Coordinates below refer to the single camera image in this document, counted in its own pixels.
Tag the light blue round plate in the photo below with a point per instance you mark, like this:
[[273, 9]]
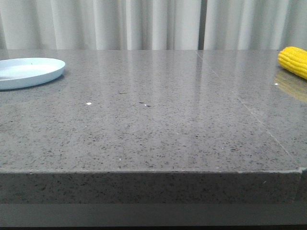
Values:
[[27, 72]]

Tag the yellow corn cob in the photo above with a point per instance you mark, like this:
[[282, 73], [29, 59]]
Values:
[[294, 60]]

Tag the white pleated curtain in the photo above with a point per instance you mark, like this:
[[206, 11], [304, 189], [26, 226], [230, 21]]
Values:
[[153, 24]]

